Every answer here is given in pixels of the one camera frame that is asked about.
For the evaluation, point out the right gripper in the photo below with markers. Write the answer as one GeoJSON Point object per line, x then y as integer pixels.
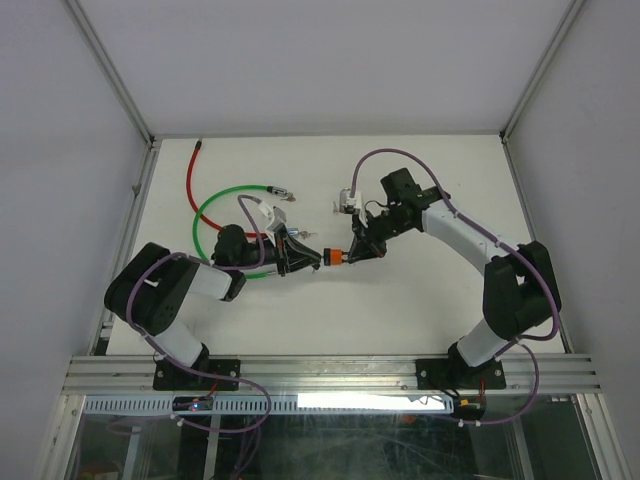
{"type": "Point", "coordinates": [366, 244]}

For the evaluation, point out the green lock keys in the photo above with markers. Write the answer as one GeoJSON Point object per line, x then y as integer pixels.
{"type": "Point", "coordinates": [287, 198]}

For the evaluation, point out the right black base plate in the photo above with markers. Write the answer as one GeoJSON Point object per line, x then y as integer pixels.
{"type": "Point", "coordinates": [442, 373]}

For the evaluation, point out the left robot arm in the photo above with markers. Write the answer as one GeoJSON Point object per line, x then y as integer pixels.
{"type": "Point", "coordinates": [148, 294]}

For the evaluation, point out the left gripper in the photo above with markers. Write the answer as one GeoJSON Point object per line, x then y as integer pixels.
{"type": "Point", "coordinates": [294, 256]}

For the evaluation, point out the red cable lock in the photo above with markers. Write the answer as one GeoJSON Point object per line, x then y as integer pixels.
{"type": "Point", "coordinates": [276, 191]}

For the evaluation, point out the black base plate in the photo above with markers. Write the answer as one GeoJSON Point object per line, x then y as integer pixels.
{"type": "Point", "coordinates": [442, 373]}
{"type": "Point", "coordinates": [220, 373]}

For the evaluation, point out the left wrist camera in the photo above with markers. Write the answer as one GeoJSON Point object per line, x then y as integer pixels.
{"type": "Point", "coordinates": [275, 220]}

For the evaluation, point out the white slotted cable duct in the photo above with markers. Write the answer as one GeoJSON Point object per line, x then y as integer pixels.
{"type": "Point", "coordinates": [296, 404]}

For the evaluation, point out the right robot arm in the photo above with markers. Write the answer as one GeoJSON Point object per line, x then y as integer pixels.
{"type": "Point", "coordinates": [519, 287]}

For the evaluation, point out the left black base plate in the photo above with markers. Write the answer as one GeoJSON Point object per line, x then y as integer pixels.
{"type": "Point", "coordinates": [220, 373]}

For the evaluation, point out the orange black padlock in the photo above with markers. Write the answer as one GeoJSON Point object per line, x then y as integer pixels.
{"type": "Point", "coordinates": [333, 257]}

